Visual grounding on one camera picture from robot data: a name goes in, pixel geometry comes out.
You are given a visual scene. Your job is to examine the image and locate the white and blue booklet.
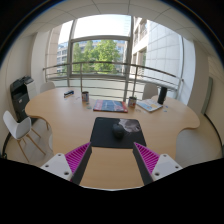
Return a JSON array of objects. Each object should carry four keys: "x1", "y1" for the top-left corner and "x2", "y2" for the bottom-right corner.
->
[{"x1": 135, "y1": 98, "x2": 164, "y2": 113}]

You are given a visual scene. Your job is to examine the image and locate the red and blue magazine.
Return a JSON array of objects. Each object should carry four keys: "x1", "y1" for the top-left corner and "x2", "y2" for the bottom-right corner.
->
[{"x1": 92, "y1": 98, "x2": 129, "y2": 114}]

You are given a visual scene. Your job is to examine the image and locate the white chair with wooden legs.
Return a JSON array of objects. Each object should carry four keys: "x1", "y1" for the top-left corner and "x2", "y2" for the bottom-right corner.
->
[{"x1": 2, "y1": 110, "x2": 46, "y2": 163}]

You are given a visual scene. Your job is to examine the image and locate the blue and black stapler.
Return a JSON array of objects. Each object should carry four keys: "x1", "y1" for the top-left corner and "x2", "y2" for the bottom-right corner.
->
[{"x1": 63, "y1": 89, "x2": 75, "y2": 98}]

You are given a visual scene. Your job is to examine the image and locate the black mouse pad with print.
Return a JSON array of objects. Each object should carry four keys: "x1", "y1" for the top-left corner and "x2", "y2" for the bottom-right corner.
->
[{"x1": 89, "y1": 116, "x2": 148, "y2": 150}]

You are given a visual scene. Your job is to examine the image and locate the green trees outside window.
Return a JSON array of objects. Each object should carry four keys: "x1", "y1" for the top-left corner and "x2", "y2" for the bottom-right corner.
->
[{"x1": 72, "y1": 39, "x2": 121, "y2": 74}]

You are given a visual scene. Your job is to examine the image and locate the black office printer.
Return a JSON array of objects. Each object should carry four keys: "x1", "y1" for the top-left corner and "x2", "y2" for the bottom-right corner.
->
[{"x1": 9, "y1": 75, "x2": 36, "y2": 123}]

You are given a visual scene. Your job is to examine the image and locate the black cylinder speaker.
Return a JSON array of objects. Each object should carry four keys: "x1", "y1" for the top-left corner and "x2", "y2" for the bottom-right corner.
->
[{"x1": 157, "y1": 86, "x2": 168, "y2": 106}]

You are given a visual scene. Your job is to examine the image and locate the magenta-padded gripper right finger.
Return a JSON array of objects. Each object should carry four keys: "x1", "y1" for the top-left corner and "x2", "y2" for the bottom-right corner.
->
[{"x1": 132, "y1": 142, "x2": 184, "y2": 186}]

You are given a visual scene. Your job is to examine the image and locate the metal balcony railing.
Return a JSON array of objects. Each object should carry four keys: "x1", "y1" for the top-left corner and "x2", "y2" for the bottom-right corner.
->
[{"x1": 42, "y1": 61, "x2": 184, "y2": 101}]

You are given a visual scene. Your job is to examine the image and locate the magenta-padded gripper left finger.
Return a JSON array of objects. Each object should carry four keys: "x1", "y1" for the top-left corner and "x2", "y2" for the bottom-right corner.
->
[{"x1": 39, "y1": 141, "x2": 93, "y2": 186}]

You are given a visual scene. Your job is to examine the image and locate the printed drink can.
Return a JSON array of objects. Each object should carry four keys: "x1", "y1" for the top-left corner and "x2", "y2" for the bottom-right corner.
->
[{"x1": 81, "y1": 90, "x2": 90, "y2": 103}]

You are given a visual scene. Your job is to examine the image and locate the black computer mouse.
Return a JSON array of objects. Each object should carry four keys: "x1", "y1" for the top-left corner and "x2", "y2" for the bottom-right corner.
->
[{"x1": 111, "y1": 123, "x2": 126, "y2": 140}]

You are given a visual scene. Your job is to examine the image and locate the white mug with red print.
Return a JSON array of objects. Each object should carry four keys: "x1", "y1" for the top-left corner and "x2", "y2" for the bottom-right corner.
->
[{"x1": 127, "y1": 96, "x2": 138, "y2": 108}]

